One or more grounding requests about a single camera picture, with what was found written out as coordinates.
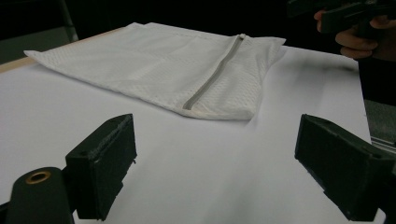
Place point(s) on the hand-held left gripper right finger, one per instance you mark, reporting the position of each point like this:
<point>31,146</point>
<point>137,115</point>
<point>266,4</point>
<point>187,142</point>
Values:
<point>342,168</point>

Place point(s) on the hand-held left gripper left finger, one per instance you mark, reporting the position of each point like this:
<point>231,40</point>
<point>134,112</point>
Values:
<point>99,168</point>

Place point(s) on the white mesh laundry bag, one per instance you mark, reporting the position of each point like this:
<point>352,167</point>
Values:
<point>155,68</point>

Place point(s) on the white table board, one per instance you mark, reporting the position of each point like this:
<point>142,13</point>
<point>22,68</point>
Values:
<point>218,171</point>

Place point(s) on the aluminium frame rail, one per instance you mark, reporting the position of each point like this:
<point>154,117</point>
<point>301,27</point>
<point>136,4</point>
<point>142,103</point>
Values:
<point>384,144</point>

